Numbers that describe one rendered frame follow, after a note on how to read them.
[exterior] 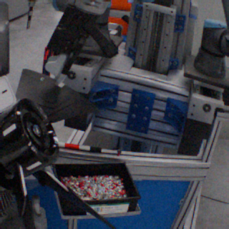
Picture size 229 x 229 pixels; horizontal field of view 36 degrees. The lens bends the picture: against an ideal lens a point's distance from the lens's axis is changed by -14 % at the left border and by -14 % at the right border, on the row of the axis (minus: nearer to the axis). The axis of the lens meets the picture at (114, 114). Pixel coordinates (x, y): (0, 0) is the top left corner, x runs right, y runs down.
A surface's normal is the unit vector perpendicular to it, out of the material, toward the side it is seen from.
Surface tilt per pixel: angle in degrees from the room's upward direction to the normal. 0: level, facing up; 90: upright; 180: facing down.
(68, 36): 90
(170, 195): 90
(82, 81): 90
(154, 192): 90
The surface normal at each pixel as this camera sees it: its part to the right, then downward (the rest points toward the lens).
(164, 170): 0.00, 0.51
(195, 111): -0.23, 0.47
